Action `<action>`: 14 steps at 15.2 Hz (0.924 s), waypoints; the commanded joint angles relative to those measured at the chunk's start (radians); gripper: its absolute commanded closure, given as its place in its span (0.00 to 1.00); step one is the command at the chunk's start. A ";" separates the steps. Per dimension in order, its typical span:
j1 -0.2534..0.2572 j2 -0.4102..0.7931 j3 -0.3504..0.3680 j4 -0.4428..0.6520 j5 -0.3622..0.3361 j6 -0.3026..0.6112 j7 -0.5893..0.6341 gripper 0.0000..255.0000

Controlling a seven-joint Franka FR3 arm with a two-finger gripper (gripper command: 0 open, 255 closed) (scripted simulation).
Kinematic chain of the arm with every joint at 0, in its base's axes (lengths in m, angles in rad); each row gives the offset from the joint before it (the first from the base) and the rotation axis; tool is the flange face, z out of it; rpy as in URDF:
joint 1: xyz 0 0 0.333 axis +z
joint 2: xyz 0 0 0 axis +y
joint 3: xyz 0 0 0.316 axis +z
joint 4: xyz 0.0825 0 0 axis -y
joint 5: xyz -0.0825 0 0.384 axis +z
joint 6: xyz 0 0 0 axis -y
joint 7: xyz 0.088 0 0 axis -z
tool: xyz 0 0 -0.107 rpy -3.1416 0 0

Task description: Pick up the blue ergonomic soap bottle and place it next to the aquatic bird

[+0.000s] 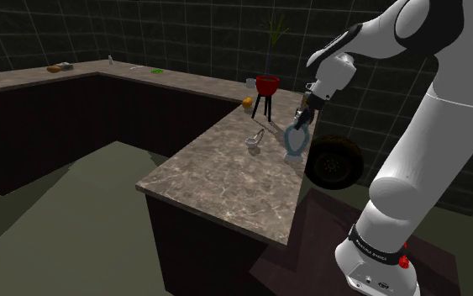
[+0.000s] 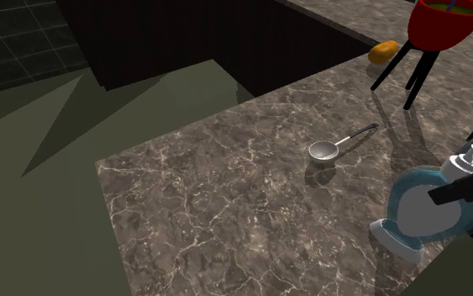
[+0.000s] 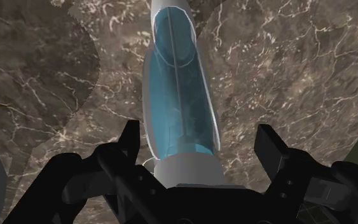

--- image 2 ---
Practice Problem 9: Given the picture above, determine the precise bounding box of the silver ladle with black handle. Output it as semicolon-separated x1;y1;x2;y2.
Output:
308;123;380;164

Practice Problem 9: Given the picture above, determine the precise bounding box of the blue soap dispenser bottle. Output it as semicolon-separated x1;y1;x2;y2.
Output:
369;144;473;264

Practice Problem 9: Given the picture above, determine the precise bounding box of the orange-yellow potato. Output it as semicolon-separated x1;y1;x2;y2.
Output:
367;40;400;66

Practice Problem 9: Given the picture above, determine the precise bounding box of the red pot on black legs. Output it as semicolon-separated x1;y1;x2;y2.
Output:
370;0;473;111

